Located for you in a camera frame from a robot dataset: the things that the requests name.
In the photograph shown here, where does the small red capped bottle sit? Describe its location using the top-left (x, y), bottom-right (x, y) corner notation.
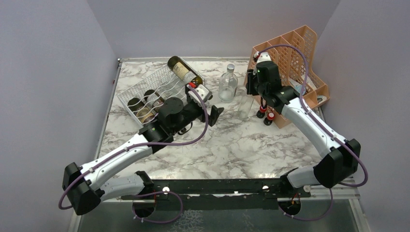
top-left (256, 105), bottom-right (267, 118)
top-left (264, 112), bottom-right (275, 126)

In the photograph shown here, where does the white wire wine rack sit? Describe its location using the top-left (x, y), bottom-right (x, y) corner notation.
top-left (118, 65), bottom-right (188, 129)

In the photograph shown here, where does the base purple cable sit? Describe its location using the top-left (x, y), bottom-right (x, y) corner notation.
top-left (278, 188), bottom-right (334, 222)
top-left (132, 191), bottom-right (184, 225)

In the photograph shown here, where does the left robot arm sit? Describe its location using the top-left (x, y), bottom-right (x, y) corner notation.
top-left (59, 97), bottom-right (224, 215)

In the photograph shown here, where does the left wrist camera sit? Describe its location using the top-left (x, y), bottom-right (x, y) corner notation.
top-left (187, 82), bottom-right (212, 107)

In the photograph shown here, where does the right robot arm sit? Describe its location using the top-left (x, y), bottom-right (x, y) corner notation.
top-left (246, 60), bottom-right (361, 197)

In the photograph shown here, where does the clear round liquor bottle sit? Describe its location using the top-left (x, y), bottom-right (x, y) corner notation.
top-left (219, 64), bottom-right (238, 103)

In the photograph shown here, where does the black mounting rail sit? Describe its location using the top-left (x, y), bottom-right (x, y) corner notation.
top-left (121, 178), bottom-right (311, 211)

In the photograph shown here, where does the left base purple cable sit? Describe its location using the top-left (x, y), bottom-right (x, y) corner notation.
top-left (132, 191), bottom-right (184, 225)

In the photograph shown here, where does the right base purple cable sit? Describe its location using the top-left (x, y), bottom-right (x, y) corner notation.
top-left (278, 188), bottom-right (334, 222)

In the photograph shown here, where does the peach plastic file organizer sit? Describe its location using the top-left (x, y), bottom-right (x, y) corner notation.
top-left (251, 25), bottom-right (330, 111)

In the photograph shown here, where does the green wine bottle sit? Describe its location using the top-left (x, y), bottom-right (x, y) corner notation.
top-left (167, 56), bottom-right (205, 86)
top-left (127, 97), bottom-right (156, 125)
top-left (144, 89), bottom-right (164, 111)

